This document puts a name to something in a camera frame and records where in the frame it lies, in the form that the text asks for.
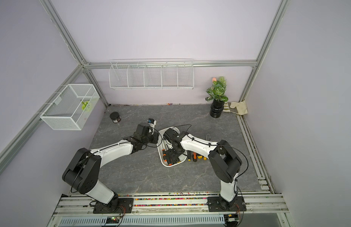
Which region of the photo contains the white plastic storage box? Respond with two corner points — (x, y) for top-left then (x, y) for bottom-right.
(157, 127), (187, 167)

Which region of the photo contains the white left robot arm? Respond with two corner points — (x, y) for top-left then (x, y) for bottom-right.
(62, 118), (159, 207)

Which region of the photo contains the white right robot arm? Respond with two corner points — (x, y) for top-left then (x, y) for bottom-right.
(160, 128), (242, 212)

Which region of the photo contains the black orange screwdriver in box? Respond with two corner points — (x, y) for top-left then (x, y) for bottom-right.
(162, 149), (168, 166)

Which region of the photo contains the small black jar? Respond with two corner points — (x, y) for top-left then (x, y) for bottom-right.
(109, 112), (121, 124)

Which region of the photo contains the black glossy plant pot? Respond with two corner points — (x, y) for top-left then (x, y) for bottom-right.
(210, 99), (225, 118)

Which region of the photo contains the green artificial plant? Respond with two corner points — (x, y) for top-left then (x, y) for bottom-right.
(205, 77), (228, 102)

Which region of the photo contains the cream work glove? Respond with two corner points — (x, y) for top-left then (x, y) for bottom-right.
(223, 101), (248, 115)

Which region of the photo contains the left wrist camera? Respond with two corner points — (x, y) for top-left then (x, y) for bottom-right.
(148, 118), (157, 128)

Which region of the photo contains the long white wire shelf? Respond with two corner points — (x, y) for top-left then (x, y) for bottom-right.
(108, 59), (194, 90)

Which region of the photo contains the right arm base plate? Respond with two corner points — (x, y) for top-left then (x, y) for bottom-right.
(207, 196), (247, 212)

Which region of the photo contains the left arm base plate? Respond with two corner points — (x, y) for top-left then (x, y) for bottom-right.
(93, 197), (134, 214)

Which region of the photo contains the white wire basket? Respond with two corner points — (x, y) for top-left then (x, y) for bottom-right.
(40, 84), (100, 131)

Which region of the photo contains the aluminium rail base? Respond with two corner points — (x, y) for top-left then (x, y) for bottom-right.
(48, 191), (294, 227)

